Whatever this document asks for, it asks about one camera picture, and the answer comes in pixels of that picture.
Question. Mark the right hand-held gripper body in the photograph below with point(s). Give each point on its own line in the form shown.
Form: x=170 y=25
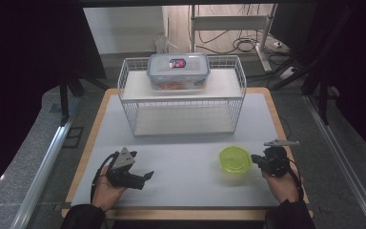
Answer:
x=276 y=159

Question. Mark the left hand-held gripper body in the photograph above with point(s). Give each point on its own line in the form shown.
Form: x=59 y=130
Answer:
x=124 y=162

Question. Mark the round green-lidded plastic container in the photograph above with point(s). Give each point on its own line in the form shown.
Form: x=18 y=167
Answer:
x=235 y=160

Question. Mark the clear blue-rimmed food container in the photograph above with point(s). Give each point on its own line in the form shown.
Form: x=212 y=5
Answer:
x=178 y=71

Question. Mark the person's right hand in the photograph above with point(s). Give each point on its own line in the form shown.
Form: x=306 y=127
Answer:
x=284 y=187

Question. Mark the person's left hand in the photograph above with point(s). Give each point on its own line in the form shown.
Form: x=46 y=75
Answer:
x=106 y=194

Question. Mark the white table mat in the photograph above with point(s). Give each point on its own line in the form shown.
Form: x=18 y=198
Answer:
x=184 y=178

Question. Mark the wooden table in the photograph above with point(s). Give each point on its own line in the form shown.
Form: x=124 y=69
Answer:
x=85 y=149

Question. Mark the black metal stand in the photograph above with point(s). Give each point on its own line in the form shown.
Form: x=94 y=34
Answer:
x=322 y=95
x=65 y=95

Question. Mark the white power strip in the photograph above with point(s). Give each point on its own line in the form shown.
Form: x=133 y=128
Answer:
x=288 y=73

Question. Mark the black curtain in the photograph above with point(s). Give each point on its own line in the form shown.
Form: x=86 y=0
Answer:
x=355 y=63
x=22 y=79

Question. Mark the black floor frame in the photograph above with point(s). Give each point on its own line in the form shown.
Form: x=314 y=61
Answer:
x=73 y=137

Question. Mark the aluminium rail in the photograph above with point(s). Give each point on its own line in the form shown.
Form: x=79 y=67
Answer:
x=41 y=178
x=346 y=165

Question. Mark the white metal desk frame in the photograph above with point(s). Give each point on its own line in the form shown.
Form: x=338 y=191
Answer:
x=228 y=23

